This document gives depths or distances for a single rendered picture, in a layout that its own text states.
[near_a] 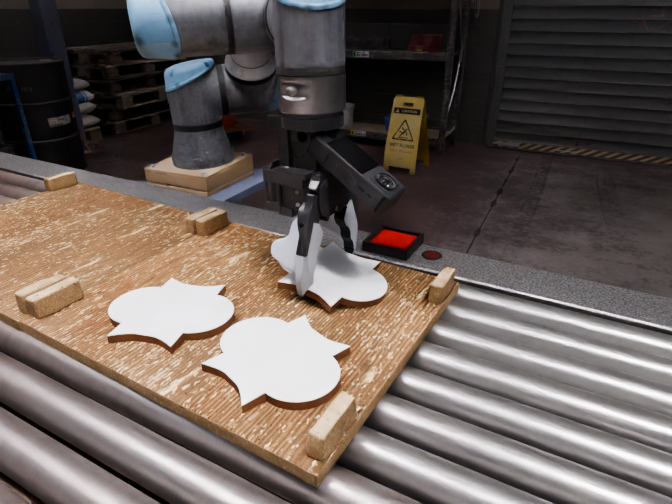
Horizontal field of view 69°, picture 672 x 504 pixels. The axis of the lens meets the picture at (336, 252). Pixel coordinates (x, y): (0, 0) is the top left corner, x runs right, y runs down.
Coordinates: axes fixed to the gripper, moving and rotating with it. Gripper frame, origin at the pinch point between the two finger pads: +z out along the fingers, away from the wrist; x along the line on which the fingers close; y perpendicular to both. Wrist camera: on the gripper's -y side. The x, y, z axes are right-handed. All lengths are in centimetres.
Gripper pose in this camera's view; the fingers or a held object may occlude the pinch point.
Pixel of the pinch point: (331, 272)
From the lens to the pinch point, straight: 63.2
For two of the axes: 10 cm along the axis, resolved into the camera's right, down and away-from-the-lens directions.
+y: -8.6, -2.2, 4.7
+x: -5.2, 3.9, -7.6
